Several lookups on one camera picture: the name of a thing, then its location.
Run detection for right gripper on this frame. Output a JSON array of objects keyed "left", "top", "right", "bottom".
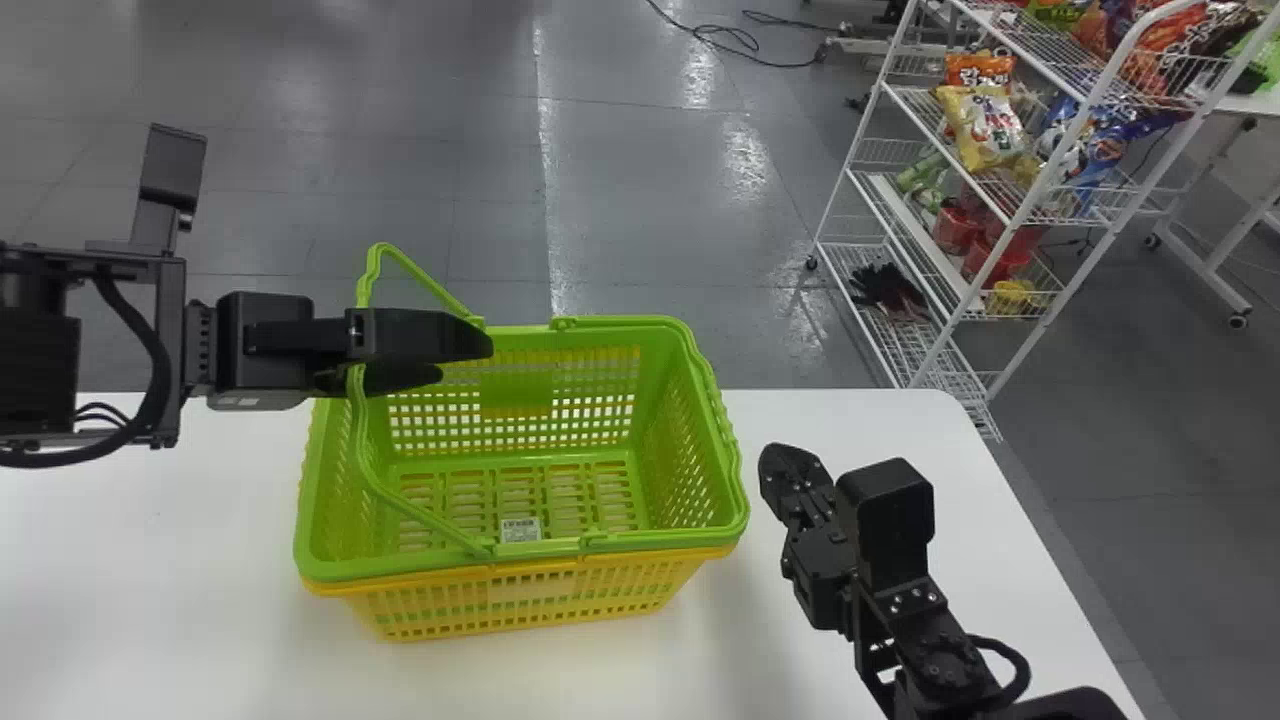
[{"left": 757, "top": 442, "right": 862, "bottom": 632}]

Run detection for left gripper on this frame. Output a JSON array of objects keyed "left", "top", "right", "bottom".
[{"left": 212, "top": 291, "right": 495, "bottom": 412}]

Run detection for green basket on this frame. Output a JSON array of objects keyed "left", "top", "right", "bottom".
[{"left": 293, "top": 242, "right": 751, "bottom": 587}]

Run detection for black gloves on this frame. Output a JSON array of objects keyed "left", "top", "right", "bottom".
[{"left": 847, "top": 261, "right": 932, "bottom": 314}]

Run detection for yellow basket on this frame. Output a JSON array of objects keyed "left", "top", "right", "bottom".
[{"left": 300, "top": 545, "right": 737, "bottom": 643}]

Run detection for red noodle cup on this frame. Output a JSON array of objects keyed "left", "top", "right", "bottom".
[{"left": 932, "top": 196, "right": 1047, "bottom": 288}]

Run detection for yellow snack packet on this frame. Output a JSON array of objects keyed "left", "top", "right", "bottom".
[{"left": 934, "top": 84, "right": 1032, "bottom": 177}]

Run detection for blue snack packet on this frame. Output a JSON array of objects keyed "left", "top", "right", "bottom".
[{"left": 1038, "top": 94, "right": 1153, "bottom": 217}]

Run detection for orange snack packet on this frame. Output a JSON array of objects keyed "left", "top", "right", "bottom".
[{"left": 944, "top": 49, "right": 1018, "bottom": 90}]

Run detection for white side table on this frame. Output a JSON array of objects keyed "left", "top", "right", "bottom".
[{"left": 1144, "top": 84, "right": 1280, "bottom": 331}]

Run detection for red snack packet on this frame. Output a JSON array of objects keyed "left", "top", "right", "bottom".
[{"left": 1118, "top": 0, "right": 1213, "bottom": 93}]

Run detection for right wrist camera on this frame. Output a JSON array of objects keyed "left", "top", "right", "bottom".
[{"left": 837, "top": 457, "right": 937, "bottom": 603}]

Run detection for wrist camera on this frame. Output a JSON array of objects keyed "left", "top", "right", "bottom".
[
  {"left": 85, "top": 124, "right": 209, "bottom": 257},
  {"left": 837, "top": 457, "right": 937, "bottom": 603}
]

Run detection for white wire rack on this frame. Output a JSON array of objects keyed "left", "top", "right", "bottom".
[{"left": 805, "top": 0, "right": 1280, "bottom": 443}]

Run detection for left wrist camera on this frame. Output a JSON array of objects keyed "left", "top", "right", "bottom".
[{"left": 85, "top": 124, "right": 209, "bottom": 257}]

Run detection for black floor cable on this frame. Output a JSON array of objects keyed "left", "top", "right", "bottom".
[{"left": 644, "top": 0, "right": 853, "bottom": 70}]

